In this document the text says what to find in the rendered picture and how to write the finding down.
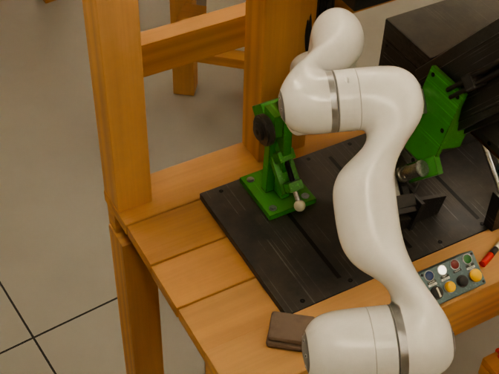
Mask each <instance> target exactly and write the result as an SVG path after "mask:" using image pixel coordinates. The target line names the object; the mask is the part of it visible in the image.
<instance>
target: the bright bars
mask: <svg viewBox="0 0 499 374"><path fill-rule="evenodd" d="M481 146H482V149H483V153H484V154H485V157H486V161H487V163H488V165H489V169H490V171H491V173H492V177H493V180H494V182H495V185H496V188H497V191H493V192H492V197H491V200H490V203H489V207H488V210H487V213H486V217H485V220H484V223H483V224H484V225H485V226H486V227H487V228H488V229H489V230H490V231H491V232H493V231H494V230H496V229H499V178H498V174H497V172H496V170H495V166H494V163H493V162H492V158H491V155H490V153H489V150H488V149H487V148H486V147H485V146H484V145H482V144H481Z"/></svg>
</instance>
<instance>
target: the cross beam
mask: <svg viewBox="0 0 499 374"><path fill-rule="evenodd" d="M391 1H396V0H391ZM391 1H387V2H384V3H381V4H386V3H388V2H391ZM381 4H377V5H374V6H372V7H376V6H379V5H381ZM334 7H340V8H344V9H346V10H349V11H350V12H352V13H357V12H359V11H362V10H367V9H369V8H372V7H367V8H365V9H361V10H357V11H353V10H352V9H351V8H349V7H348V6H347V5H346V4H345V3H344V2H343V1H342V0H335V5H334ZM245 13H246V2H244V3H241V4H237V5H233V6H231V7H226V8H223V9H220V10H216V11H213V12H210V13H205V14H203V15H199V16H195V17H192V18H189V19H184V20H182V21H178V22H174V23H171V24H167V25H163V26H161V27H156V28H153V29H151V30H146V31H143V32H140V36H141V48H142V58H143V77H146V76H151V75H153V74H156V73H160V72H163V71H166V70H170V69H172V68H177V67H180V66H182V65H187V64H189V63H193V62H196V61H199V60H202V59H206V58H209V57H212V56H216V55H218V54H222V53H226V52H229V51H231V50H235V49H239V48H241V47H244V43H245Z"/></svg>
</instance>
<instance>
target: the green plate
mask: <svg viewBox="0 0 499 374"><path fill-rule="evenodd" d="M453 84H455V82H454V81H453V80H452V79H451V78H450V77H449V76H447V75H446V74H445V73H444V72H443V71H442V70H440V69H439V68H438V67H437V66H436V65H432V66H431V69H430V71H429V73H428V76H427V78H426V80H425V83H424V85H423V88H422V89H423V90H424V95H425V103H426V108H427V114H423V115H422V118H421V120H420V124H419V125H418V126H417V127H416V129H415V131H414V133H413V134H412V135H411V137H410V138H409V140H408V141H407V143H406V144H405V148H406V149H407V150H408V151H409V152H410V153H411V154H412V155H413V156H414V157H415V158H416V159H417V160H421V159H424V158H426V157H430V156H433V155H434V156H435V157H439V155H440V153H441V151H442V150H443V149H447V148H456V147H460V145H461V143H462V141H463V139H464V137H465V135H466V134H464V131H465V129H463V130H461V131H458V130H457V129H458V125H459V122H458V121H459V118H460V112H461V108H462V107H463V104H464V102H465V100H466V97H467V96H468V94H467V93H462V94H461V95H459V96H456V97H455V98H453V99H449V95H451V94H453V93H455V92H457V91H459V90H460V89H462V88H461V87H459V88H455V89H454V90H452V91H449V92H446V88H448V87H449V86H451V85H453Z"/></svg>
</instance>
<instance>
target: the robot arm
mask: <svg viewBox="0 0 499 374"><path fill-rule="evenodd" d="M363 47H364V33H363V29H362V26H361V24H360V22H359V20H358V18H357V17H355V15H353V14H352V12H350V11H349V10H346V9H344V8H340V7H334V8H330V9H328V10H326V11H324V12H323V13H321V14H320V15H319V17H318V18H317V19H316V20H315V22H314V24H313V27H312V30H311V34H310V42H309V48H308V51H306V52H304V53H301V54H299V55H298V56H297V57H296V58H295V59H294V60H293V61H292V62H291V65H290V72H289V74H288V75H287V77H286V79H285V80H284V82H283V84H282V86H281V89H280V91H279V95H278V109H279V113H280V115H281V118H282V120H283V121H284V123H285V124H286V125H287V127H288V129H289V130H290V132H291V133H292V134H295V135H296V136H301V135H308V134H329V133H336V132H344V131H364V132H365V133H366V137H367V138H366V142H365V144H364V146H363V147H362V149H361V150H360V151H359V152H358V153H357V154H356V155H355V156H354V157H353V158H352V159H351V160H350V161H349V162H348V163H347V164H346V165H345V166H344V168H343V169H342V170H341V171H340V172H339V174H338V176H337V178H336V181H335V183H334V187H333V207H334V214H335V220H336V228H337V232H338V236H339V242H340V243H341V246H342V249H343V251H344V253H345V254H346V256H347V257H348V259H349V260H350V261H351V263H352V264H353V265H354V266H356V267H357V268H358V269H360V270H362V271H363V272H364V273H366V274H368V275H370V276H371V277H373V278H375V279H376V280H378V281H379V282H380V283H382V284H383V285H384V286H385V288H386V289H387V290H388V292H389V294H390V296H391V302H390V304H387V305H379V306H366V307H358V308H351V309H340V310H335V311H331V312H326V313H324V314H321V315H319V316H317V317H316V318H314V319H313V320H312V321H311V322H310V323H309V324H308V325H307V328H306V330H305V331H304V334H303V336H302V338H301V339H302V342H301V351H302V355H303V359H304V365H305V368H306V370H307V372H308V374H441V373H442V372H444V371H445V370H447V369H448V367H449V366H450V364H451V363H452V361H453V358H454V353H455V352H456V347H455V339H454V332H453V330H452V328H451V324H450V322H449V320H448V318H447V317H446V314H445V313H444V311H443V310H442V308H441V307H440V305H439V304H438V302H437V301H436V299H435V298H434V296H433V295H432V294H431V292H430V291H429V290H428V288H427V286H426V285H425V284H424V283H423V281H422V279H421V277H420V276H419V275H418V273H417V271H416V269H415V268H414V265H413V263H412V262H411V259H410V257H409V255H408V252H407V250H406V247H405V243H404V240H403V237H402V231H401V227H400V222H399V212H398V206H397V194H396V187H395V168H396V164H397V160H398V158H399V155H400V153H401V151H402V150H403V148H404V147H405V144H406V143H407V141H408V140H409V138H410V137H411V135H412V134H413V133H414V131H415V129H416V127H417V126H418V125H419V124H420V120H421V118H422V115H423V108H424V96H423V91H422V88H421V85H420V83H419V82H418V81H417V79H416V78H415V77H414V75H413V74H411V73H410V72H408V71H407V70H405V69H403V68H399V67H396V66H370V67H363V68H356V62H357V60H358V58H359V57H360V56H361V54H362V51H363Z"/></svg>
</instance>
